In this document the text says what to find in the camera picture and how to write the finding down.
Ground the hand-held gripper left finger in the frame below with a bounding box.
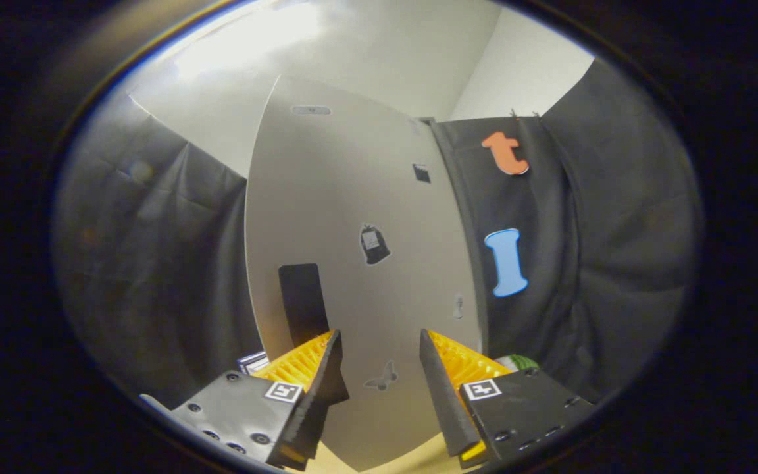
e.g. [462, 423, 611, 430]
[172, 329, 347, 471]

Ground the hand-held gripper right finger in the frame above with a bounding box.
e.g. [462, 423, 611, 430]
[418, 329, 597, 469]

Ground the black door handle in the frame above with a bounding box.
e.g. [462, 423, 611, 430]
[278, 263, 351, 405]

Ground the grey shoe cabinet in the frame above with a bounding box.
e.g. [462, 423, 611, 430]
[418, 117, 492, 356]

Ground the white shoe cabinet door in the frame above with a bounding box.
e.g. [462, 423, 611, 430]
[244, 74, 485, 473]

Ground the green striped round object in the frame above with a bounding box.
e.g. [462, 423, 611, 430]
[496, 354, 541, 373]

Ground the black backdrop cloth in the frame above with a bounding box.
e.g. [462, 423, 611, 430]
[53, 59, 705, 409]

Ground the large ceiling light panel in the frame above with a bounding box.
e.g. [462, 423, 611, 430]
[172, 3, 327, 83]

